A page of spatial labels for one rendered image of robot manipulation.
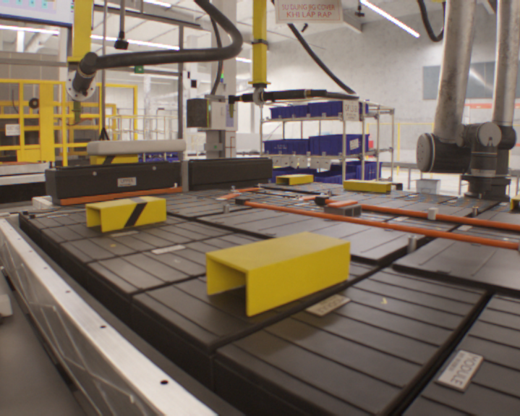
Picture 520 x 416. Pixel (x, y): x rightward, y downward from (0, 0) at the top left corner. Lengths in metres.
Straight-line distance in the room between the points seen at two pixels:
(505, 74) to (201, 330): 1.70
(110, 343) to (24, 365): 0.24
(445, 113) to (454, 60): 0.25
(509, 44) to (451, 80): 0.30
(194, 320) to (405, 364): 0.18
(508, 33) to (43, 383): 1.90
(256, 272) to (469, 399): 0.20
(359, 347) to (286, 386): 0.08
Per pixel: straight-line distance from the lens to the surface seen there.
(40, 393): 0.51
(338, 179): 3.87
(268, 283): 0.36
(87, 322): 0.40
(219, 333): 0.32
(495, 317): 0.40
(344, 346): 0.31
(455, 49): 1.81
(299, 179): 1.53
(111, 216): 0.73
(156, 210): 0.78
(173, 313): 0.37
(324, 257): 0.41
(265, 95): 1.76
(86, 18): 1.16
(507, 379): 0.30
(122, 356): 0.33
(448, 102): 1.85
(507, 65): 1.86
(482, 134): 1.64
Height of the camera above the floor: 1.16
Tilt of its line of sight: 9 degrees down
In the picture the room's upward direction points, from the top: straight up
